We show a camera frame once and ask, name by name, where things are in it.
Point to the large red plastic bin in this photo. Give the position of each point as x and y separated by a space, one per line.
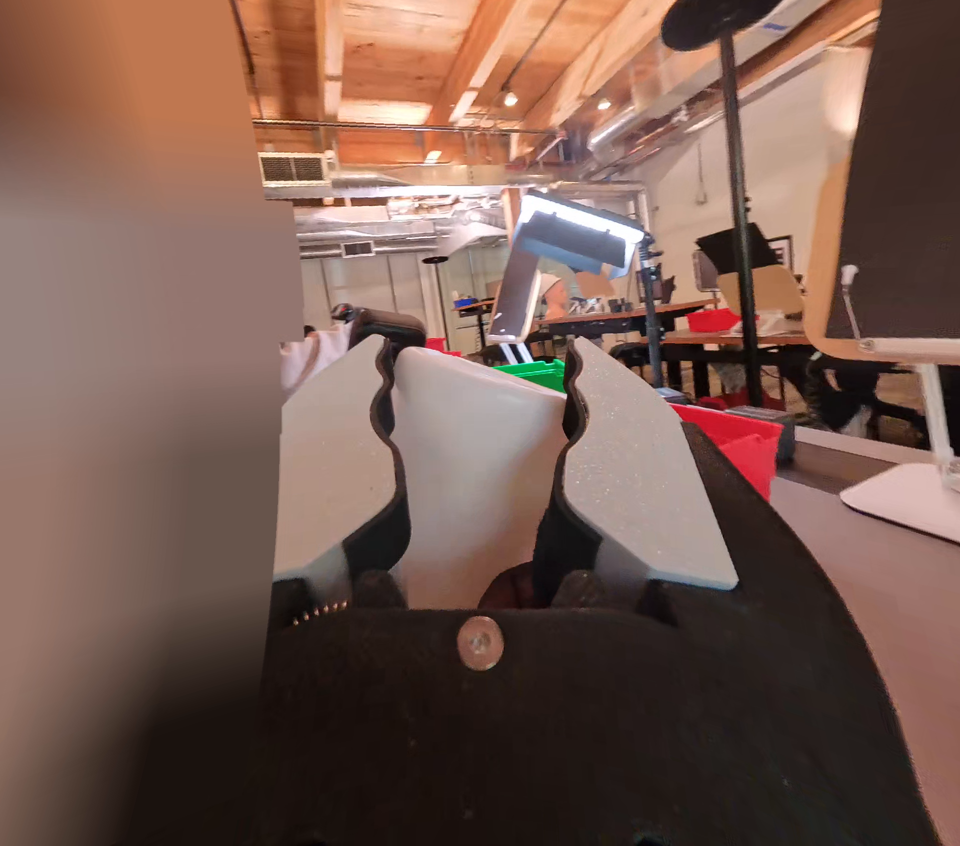
739 441

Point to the long wooden table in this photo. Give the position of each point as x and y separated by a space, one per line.
637 312

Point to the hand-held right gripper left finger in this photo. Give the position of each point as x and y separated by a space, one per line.
330 471

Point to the ceiling air vent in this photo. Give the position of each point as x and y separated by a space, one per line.
294 168

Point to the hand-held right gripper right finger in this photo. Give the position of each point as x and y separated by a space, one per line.
637 478

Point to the wooden table with black legs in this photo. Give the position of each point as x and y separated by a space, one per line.
705 338

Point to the green plastic bin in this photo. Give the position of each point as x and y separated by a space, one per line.
536 375

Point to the black chair back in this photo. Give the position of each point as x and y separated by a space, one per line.
390 324

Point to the black flag panel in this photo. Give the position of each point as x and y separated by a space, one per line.
724 245

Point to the black floor lamp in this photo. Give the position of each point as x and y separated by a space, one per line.
739 185

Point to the dark grey box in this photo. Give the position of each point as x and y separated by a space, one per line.
772 422

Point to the monitor with white stand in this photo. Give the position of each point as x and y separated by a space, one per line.
907 148

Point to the small red bin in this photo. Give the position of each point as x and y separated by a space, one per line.
712 319

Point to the studio light panel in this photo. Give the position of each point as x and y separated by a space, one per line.
577 238

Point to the black light stand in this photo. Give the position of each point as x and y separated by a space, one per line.
651 321

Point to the white tilted panel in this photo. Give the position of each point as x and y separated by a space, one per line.
516 298

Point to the cardboard box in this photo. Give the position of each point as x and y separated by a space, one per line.
776 291

